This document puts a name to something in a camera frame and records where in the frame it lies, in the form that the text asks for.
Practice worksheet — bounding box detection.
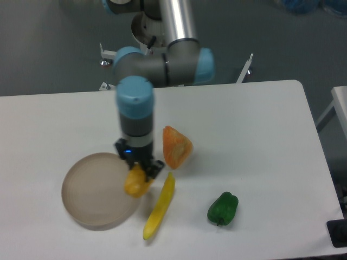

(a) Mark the orange pepper slice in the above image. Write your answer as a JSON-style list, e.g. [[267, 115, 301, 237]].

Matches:
[[162, 126, 193, 170]]

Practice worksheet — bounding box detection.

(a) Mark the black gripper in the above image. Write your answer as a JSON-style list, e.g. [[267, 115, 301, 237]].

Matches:
[[114, 138, 165, 182]]

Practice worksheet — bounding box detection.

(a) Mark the yellow bell pepper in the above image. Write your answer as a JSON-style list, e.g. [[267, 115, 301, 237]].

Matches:
[[124, 164, 154, 198]]

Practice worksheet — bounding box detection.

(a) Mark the white side table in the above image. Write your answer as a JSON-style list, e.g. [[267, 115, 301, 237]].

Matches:
[[315, 86, 346, 136]]

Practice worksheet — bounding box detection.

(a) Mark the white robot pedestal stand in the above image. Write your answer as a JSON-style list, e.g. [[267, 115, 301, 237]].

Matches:
[[99, 12, 253, 91]]

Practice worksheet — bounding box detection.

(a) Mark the yellow banana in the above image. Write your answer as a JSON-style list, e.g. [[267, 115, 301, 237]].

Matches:
[[143, 172, 176, 241]]

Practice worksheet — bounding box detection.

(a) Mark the black device at table edge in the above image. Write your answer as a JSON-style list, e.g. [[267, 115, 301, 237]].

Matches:
[[326, 219, 347, 248]]

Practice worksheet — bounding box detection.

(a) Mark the beige round plate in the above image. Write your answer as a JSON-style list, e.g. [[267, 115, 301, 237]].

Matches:
[[61, 152, 140, 231]]

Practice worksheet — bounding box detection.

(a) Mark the green bell pepper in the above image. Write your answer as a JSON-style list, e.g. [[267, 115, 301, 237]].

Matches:
[[207, 192, 239, 226]]

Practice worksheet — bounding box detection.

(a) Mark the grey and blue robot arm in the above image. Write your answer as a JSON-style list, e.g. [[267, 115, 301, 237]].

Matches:
[[103, 1, 215, 182]]

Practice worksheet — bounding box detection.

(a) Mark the blue object in background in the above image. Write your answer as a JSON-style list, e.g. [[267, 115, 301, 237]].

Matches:
[[275, 0, 346, 18]]

